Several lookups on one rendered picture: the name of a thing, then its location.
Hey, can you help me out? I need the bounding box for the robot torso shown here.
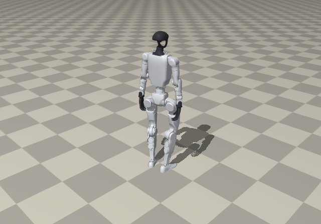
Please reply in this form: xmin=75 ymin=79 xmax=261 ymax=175
xmin=147 ymin=49 xmax=172 ymax=106

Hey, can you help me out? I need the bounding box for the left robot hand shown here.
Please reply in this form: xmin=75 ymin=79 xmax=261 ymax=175
xmin=138 ymin=92 xmax=146 ymax=111

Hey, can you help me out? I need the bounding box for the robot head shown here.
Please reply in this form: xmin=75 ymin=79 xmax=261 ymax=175
xmin=152 ymin=31 xmax=169 ymax=56

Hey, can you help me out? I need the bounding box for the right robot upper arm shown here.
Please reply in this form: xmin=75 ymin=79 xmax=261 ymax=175
xmin=168 ymin=56 xmax=180 ymax=86

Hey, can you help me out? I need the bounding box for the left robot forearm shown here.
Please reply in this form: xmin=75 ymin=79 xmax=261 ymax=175
xmin=138 ymin=75 xmax=147 ymax=95

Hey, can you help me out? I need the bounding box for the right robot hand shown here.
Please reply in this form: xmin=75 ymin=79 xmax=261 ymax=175
xmin=171 ymin=101 xmax=182 ymax=121

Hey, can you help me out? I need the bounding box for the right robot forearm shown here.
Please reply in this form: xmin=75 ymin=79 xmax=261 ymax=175
xmin=174 ymin=79 xmax=183 ymax=105

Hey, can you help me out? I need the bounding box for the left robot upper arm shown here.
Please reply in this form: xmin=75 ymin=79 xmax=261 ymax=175
xmin=141 ymin=52 xmax=150 ymax=78

